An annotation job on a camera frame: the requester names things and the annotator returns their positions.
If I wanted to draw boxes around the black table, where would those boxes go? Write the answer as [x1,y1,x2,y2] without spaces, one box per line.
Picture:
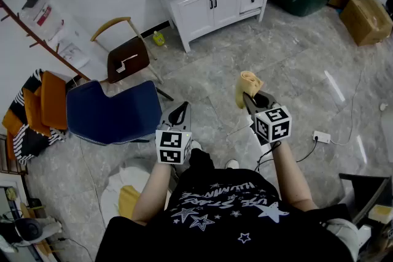
[339,173,393,225]

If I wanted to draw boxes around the closed cardboard box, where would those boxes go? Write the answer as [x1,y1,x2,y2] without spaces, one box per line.
[339,0,393,47]

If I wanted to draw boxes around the wooden coat rack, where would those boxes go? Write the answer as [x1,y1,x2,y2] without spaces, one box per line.
[0,0,91,82]

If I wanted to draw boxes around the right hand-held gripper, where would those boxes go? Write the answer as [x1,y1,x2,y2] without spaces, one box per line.
[242,90,292,147]

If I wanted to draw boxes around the white power strip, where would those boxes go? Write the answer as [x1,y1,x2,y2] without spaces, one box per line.
[313,130,332,144]

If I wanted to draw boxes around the person's left forearm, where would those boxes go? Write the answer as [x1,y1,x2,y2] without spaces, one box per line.
[131,161,173,226]

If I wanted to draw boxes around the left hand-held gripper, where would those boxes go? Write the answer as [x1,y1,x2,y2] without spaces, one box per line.
[155,101,193,166]

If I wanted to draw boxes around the wooden chair with brown seat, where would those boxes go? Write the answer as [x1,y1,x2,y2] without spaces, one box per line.
[90,17,164,85]

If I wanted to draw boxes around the blue chair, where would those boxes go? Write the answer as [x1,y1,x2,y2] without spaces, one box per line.
[66,79,174,147]

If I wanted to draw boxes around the white paper tag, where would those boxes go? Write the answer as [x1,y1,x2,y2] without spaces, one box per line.
[115,54,139,74]

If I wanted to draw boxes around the light grey garment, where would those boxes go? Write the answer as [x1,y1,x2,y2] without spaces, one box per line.
[325,217,360,261]

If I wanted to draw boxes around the yellow plastic bottle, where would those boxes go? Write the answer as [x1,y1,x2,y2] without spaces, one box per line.
[152,30,166,47]

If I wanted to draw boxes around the black star-print t-shirt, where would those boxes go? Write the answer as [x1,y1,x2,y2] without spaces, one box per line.
[95,168,357,262]

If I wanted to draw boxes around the clear plastic bag red label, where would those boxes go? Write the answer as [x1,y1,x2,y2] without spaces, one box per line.
[18,0,65,40]

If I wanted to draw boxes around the black cable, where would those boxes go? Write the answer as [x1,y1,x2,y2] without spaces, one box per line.
[254,136,319,172]

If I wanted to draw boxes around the white cabinet door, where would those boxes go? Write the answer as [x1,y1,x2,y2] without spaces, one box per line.
[212,0,243,28]
[177,0,215,40]

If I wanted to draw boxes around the yellow cloth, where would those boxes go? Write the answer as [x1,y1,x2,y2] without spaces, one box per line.
[235,70,264,109]

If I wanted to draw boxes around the person's right forearm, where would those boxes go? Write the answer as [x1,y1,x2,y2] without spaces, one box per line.
[271,141,319,212]

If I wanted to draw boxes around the black round device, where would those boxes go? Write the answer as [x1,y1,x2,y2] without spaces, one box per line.
[14,217,44,242]

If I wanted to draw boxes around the black trousers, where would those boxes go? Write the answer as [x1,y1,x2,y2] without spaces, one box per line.
[187,148,216,176]

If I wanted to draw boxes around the white vanity cabinet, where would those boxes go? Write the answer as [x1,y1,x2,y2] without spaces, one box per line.
[146,0,275,53]

